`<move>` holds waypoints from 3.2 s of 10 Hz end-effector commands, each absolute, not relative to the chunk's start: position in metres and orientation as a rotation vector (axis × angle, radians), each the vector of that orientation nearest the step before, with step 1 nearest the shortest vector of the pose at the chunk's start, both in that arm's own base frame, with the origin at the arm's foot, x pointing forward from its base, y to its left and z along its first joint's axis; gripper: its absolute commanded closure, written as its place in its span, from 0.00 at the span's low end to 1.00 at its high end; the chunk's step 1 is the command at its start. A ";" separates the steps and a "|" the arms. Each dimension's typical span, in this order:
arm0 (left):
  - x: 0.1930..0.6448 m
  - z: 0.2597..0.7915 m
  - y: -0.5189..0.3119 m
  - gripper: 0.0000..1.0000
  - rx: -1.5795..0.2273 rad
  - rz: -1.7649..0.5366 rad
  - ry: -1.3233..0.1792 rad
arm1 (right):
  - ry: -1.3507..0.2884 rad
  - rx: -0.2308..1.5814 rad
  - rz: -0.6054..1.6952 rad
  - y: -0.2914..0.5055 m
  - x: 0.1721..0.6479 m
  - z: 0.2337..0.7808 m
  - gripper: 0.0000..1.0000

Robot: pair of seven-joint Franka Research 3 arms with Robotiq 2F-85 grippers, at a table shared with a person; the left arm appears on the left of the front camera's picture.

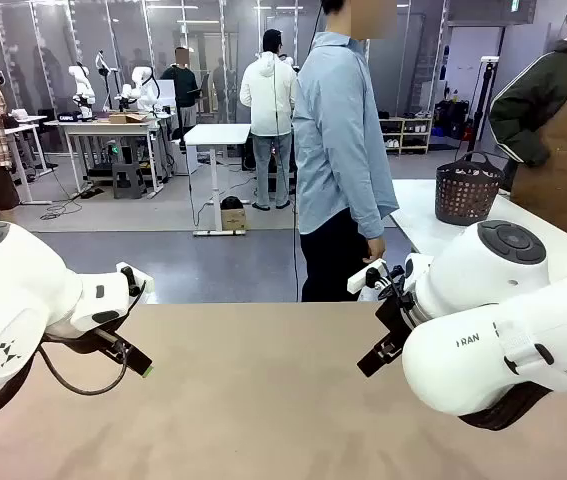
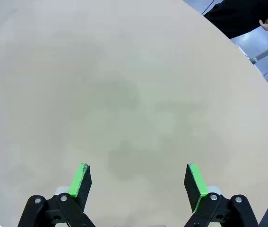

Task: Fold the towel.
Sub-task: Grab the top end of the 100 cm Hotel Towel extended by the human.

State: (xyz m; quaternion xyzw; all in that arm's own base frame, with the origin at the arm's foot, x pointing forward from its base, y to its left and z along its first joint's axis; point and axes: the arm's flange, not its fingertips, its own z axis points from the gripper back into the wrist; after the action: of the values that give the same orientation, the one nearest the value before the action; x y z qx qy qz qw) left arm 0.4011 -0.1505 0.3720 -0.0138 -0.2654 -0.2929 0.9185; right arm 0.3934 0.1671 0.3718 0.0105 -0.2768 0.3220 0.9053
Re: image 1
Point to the person in light-blue shirt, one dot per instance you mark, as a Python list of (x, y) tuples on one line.
[(338, 150)]

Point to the small cardboard box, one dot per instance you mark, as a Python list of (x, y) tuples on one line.
[(233, 219)]

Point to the dark perforated plastic basket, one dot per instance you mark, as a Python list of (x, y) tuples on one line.
[(468, 195)]

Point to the grey plastic stool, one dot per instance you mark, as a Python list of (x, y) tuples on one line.
[(128, 180)]

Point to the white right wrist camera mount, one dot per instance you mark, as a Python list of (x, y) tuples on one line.
[(365, 280)]

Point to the wooden shoe shelf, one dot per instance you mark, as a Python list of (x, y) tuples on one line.
[(405, 135)]

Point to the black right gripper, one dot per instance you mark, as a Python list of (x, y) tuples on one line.
[(395, 320)]

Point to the grey-framed work table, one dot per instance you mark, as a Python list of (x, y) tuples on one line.
[(108, 127)]

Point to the flat cardboard box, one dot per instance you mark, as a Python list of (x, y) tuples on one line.
[(128, 118)]

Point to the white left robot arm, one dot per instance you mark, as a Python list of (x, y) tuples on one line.
[(18, 285)]

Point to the black light stand pole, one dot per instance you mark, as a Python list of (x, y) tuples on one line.
[(483, 100)]

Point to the pile of black bags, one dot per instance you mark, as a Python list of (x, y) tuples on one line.
[(453, 120)]

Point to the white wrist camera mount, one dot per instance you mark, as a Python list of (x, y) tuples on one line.
[(365, 280), (135, 277)]

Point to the person in white hoodie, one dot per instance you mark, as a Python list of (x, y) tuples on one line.
[(268, 105)]

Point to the person's right forearm blue sleeve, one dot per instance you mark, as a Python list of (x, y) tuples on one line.
[(375, 210)]

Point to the white office desk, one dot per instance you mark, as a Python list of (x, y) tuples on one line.
[(25, 125)]

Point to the person in brown apron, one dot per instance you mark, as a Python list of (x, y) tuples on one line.
[(558, 125)]

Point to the person's right hand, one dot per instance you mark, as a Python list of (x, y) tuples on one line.
[(376, 251)]

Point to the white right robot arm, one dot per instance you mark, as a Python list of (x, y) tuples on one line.
[(493, 320)]

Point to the person in dark green sweater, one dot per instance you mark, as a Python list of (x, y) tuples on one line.
[(183, 85)]

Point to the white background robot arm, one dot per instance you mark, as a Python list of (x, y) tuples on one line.
[(144, 85), (82, 87)]

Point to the white side table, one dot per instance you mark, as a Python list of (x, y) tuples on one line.
[(428, 220)]

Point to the white standing desk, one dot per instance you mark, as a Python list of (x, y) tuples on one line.
[(218, 135)]

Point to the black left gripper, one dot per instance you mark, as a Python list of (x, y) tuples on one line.
[(78, 337)]

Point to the black tripod stand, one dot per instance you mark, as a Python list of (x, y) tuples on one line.
[(104, 80)]

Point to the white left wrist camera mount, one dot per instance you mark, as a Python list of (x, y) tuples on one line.
[(135, 277)]

